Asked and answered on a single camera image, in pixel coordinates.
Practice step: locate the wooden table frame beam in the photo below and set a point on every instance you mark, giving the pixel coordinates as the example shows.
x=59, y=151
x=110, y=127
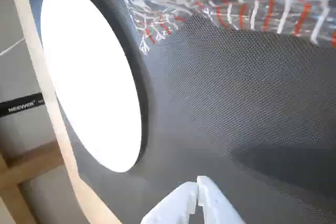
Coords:
x=23, y=166

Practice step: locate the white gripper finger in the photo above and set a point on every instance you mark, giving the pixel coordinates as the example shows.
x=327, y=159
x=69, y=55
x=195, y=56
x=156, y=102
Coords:
x=215, y=203
x=173, y=203

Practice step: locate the grey textured mat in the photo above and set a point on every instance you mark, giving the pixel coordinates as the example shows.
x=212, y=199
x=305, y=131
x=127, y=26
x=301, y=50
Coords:
x=223, y=103

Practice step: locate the white round dish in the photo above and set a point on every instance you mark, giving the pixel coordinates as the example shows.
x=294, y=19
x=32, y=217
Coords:
x=89, y=77

